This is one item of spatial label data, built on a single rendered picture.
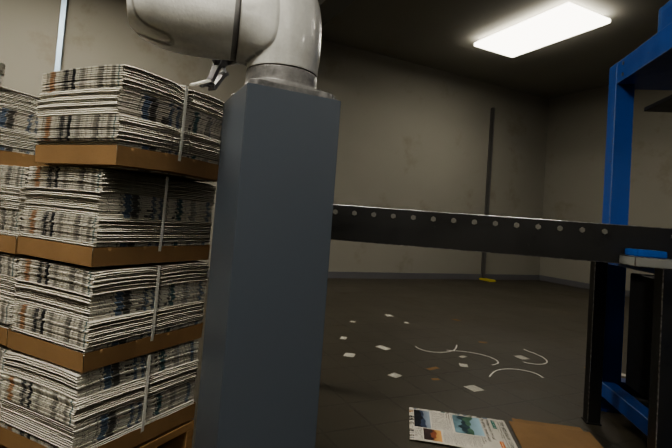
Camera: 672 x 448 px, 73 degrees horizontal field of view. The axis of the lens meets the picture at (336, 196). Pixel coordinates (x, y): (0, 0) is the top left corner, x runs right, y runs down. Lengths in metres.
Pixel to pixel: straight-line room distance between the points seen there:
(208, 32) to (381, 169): 5.10
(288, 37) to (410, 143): 5.34
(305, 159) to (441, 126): 5.74
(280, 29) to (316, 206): 0.36
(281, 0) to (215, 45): 0.16
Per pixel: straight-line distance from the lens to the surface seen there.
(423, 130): 6.41
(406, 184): 6.18
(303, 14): 1.01
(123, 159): 1.12
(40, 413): 1.35
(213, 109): 1.34
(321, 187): 0.93
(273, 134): 0.90
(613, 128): 2.42
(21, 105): 1.72
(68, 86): 1.27
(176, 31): 1.00
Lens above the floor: 0.76
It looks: 3 degrees up
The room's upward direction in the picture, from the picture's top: 4 degrees clockwise
